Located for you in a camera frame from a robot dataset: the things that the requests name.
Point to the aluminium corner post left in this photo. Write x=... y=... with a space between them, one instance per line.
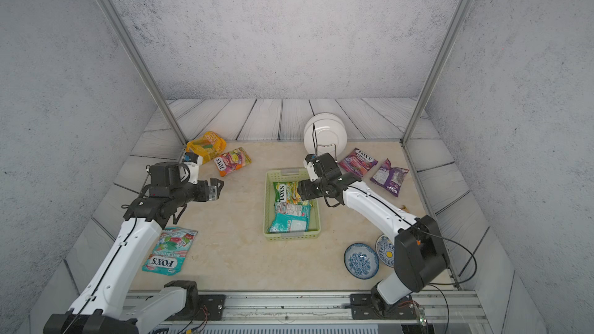
x=115 y=21

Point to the pink yellow Fox's candy bag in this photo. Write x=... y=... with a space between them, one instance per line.
x=232 y=161

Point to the purple Fox's berries bag back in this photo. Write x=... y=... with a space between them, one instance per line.
x=390 y=178

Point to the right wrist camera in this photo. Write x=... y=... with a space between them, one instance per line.
x=309 y=165

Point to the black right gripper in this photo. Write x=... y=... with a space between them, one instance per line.
x=305 y=190

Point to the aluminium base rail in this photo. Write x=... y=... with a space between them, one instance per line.
x=429 y=311

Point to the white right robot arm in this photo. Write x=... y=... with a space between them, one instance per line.
x=420 y=254

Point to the metal wire plate rack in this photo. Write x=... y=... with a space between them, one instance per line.
x=330 y=149

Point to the pink Fox's berries candy bag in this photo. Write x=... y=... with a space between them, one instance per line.
x=358 y=163

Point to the white plate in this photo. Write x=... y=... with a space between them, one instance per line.
x=324 y=129

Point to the teal red Fox's fruits bag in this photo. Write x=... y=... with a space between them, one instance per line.
x=170 y=252

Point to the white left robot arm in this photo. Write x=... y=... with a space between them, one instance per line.
x=99 y=307

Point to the blue yellow patterned plate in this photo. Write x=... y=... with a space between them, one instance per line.
x=385 y=250

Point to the teal Fox's candy bag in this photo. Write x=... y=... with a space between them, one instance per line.
x=290 y=218

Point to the aluminium corner post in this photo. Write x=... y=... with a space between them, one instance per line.
x=455 y=25
x=115 y=21

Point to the green plastic basket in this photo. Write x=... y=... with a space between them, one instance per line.
x=288 y=175

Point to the yellow orange candy bag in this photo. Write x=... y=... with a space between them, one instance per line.
x=208 y=146

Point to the green Fox's spring tea bag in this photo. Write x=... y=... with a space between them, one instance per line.
x=287 y=192

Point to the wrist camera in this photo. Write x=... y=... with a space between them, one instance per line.
x=309 y=165
x=192 y=162

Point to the blue patterned bowl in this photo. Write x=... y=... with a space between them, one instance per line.
x=361 y=261

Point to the aluminium corner post right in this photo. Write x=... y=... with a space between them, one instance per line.
x=455 y=25

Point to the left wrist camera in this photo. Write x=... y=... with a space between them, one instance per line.
x=192 y=162

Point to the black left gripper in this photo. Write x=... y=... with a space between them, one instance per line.
x=214 y=191

